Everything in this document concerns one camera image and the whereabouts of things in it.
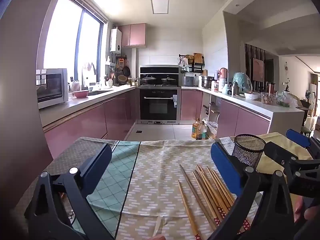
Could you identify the beige and teal patterned tablecloth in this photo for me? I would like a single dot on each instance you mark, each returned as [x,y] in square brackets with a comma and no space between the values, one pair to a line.
[155,170]

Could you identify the wall picture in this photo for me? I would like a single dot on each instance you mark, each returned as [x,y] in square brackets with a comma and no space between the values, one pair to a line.
[258,70]

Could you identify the copper tumbler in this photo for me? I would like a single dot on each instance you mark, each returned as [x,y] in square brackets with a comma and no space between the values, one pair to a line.
[271,87]

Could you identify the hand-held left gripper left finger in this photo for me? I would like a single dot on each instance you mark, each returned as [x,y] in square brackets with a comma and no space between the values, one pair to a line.
[97,160]

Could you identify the white water heater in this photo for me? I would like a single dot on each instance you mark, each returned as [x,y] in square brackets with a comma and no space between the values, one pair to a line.
[115,40]

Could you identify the hanging kitchen utensils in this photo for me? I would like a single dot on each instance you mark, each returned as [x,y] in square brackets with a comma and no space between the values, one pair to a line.
[123,71]

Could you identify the small stool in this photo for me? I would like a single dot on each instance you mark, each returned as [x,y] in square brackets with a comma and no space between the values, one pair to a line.
[212,110]

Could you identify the bunch of wooden chopsticks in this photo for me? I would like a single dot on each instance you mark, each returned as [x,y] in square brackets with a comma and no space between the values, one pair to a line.
[212,192]

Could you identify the black wok with lid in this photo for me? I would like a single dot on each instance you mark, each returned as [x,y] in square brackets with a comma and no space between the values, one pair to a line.
[149,80]
[168,80]

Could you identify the black mesh utensil holder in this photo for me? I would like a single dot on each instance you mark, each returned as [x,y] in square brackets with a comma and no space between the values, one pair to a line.
[247,152]

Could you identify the pink wall cabinet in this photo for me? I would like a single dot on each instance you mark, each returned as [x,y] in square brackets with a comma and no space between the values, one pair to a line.
[132,35]

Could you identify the silver rice cooker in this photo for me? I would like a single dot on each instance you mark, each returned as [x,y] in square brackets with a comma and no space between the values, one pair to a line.
[188,81]

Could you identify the white bowl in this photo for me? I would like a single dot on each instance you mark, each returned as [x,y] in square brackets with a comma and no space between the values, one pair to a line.
[252,95]

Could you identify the white patterned cup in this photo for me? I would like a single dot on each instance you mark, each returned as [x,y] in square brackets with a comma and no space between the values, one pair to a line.
[110,82]

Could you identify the person's right hand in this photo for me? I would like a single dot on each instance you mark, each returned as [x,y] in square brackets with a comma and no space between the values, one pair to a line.
[300,211]

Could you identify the large kitchen window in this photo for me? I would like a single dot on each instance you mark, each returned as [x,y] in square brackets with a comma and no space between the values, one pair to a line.
[67,40]

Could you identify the steel thermos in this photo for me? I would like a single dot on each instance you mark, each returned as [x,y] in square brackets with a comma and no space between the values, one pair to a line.
[235,89]

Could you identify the yellow cloth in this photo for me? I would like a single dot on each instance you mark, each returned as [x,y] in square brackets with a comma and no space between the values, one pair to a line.
[275,140]

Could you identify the white microwave oven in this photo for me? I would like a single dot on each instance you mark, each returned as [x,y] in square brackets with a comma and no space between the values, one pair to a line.
[52,87]

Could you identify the cooking oil bottle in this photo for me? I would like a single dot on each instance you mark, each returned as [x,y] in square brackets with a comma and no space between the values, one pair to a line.
[195,130]
[202,133]

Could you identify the steel pot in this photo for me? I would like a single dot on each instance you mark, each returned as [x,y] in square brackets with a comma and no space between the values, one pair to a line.
[208,82]

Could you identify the clear plastic bag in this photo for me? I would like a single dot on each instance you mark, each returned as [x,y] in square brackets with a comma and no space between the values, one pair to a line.
[212,128]

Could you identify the pink kettle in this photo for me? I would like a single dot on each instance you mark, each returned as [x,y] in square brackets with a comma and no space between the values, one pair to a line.
[222,75]

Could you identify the steel kitchen faucet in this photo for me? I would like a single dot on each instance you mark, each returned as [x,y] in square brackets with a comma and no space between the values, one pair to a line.
[83,80]

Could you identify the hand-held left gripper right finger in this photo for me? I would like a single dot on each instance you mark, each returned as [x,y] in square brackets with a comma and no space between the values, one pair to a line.
[225,170]

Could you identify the plastic bag of greens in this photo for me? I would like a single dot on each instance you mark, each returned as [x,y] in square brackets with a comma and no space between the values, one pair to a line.
[286,99]

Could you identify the ceiling light panel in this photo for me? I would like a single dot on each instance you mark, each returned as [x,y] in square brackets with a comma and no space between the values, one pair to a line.
[160,5]

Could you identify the glass jar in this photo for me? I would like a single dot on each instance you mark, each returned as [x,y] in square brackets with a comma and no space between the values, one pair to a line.
[267,98]

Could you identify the black integrated stove oven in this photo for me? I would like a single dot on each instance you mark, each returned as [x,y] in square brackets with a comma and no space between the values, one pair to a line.
[158,105]

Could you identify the black wall rack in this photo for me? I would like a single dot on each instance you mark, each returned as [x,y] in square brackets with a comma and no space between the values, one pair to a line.
[193,65]

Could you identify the teal round cover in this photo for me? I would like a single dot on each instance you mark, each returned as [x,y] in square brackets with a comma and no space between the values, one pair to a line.
[241,82]

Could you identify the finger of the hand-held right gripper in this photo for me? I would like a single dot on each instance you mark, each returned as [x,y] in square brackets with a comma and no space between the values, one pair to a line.
[297,138]
[275,152]

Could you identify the pink bowl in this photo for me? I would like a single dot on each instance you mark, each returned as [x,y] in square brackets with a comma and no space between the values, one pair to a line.
[80,94]

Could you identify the pink base cabinets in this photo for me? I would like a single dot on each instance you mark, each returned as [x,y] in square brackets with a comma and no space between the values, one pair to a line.
[82,122]
[230,117]

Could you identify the floral-end wooden chopstick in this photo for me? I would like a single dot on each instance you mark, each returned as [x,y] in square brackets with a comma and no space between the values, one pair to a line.
[187,207]

